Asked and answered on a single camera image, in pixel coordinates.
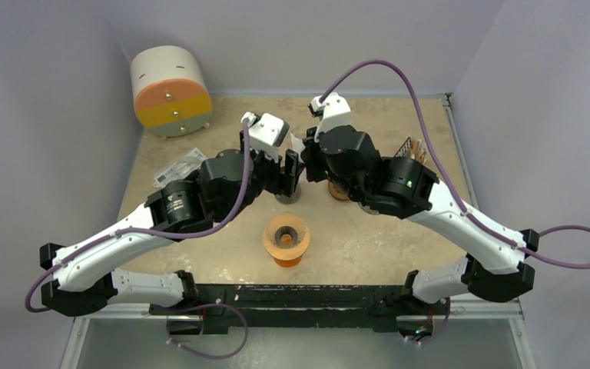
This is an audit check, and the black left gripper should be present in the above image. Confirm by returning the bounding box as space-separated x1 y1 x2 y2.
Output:
221 129 303 222

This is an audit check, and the grey glass carafe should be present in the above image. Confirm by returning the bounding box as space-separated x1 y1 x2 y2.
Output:
274 186 302 204

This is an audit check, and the dark wooden dripper ring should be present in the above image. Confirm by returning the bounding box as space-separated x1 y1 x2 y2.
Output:
327 181 352 201

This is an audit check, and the clear ribbed glass dripper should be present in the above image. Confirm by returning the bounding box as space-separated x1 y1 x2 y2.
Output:
264 212 307 249

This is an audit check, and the light wooden dripper ring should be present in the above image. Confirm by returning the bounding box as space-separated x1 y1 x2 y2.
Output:
263 214 311 261

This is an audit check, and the orange glass carafe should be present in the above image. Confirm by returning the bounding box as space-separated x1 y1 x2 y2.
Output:
273 255 303 268

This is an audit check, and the clear plastic filter packet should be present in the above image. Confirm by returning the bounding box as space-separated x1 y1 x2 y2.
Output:
153 148 207 188

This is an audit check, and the white paper coffee filter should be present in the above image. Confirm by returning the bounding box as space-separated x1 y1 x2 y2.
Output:
290 134 306 163

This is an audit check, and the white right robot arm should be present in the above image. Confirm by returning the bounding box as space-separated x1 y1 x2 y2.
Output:
301 125 539 313

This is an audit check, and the orange coffee filter box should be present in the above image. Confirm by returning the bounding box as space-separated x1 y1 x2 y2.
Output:
394 137 428 165

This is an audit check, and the white round drawer cabinet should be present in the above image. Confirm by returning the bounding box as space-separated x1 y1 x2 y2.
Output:
130 45 213 138

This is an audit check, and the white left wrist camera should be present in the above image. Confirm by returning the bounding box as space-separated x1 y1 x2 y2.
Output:
241 111 290 163

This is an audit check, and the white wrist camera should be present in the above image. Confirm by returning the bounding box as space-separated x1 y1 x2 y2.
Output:
241 111 290 163
309 92 351 142

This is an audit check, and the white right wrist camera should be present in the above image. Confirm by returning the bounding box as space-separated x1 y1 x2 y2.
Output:
309 92 351 142

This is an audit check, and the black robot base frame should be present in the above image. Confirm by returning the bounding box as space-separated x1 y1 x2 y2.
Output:
149 272 450 338

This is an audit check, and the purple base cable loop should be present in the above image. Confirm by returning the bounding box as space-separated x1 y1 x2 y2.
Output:
165 303 250 360

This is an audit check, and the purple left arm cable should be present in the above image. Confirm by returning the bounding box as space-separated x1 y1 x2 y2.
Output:
24 118 253 313

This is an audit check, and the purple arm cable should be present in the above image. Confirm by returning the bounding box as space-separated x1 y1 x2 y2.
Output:
24 118 253 313
319 59 590 270

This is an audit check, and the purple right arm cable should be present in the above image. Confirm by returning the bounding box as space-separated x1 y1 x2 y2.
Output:
319 59 590 270

